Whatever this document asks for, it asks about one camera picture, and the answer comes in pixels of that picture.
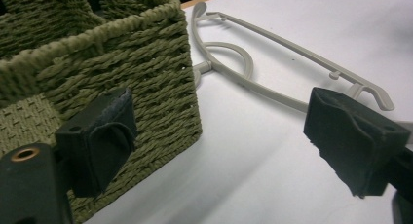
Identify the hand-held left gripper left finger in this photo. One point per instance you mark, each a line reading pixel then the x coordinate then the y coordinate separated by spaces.
pixel 97 142

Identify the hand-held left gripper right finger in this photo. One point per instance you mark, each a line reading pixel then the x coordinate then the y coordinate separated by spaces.
pixel 350 142

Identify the grey plastic clothes hanger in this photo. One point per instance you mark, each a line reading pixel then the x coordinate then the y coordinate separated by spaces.
pixel 227 73

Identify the green woven basket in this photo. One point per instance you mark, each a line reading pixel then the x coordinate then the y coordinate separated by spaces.
pixel 142 65

